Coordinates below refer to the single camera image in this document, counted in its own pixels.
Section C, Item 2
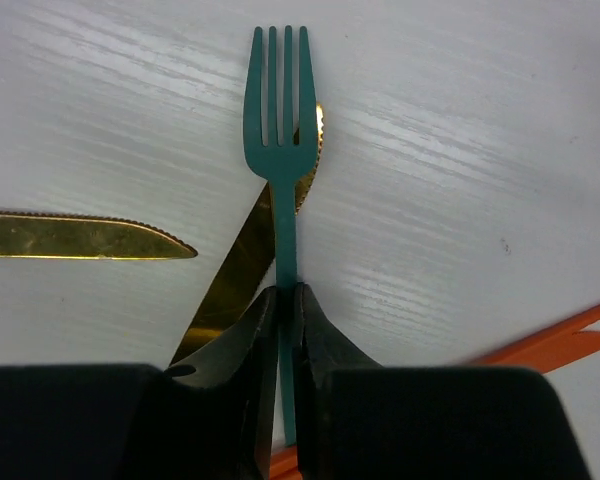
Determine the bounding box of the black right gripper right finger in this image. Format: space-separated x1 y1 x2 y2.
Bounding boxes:
292 282 594 480

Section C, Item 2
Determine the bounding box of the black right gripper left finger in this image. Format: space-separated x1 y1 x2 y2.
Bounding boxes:
0 288 277 479

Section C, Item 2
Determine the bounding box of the gold knife dark handle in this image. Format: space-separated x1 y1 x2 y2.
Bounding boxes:
0 211 198 260
168 102 327 369

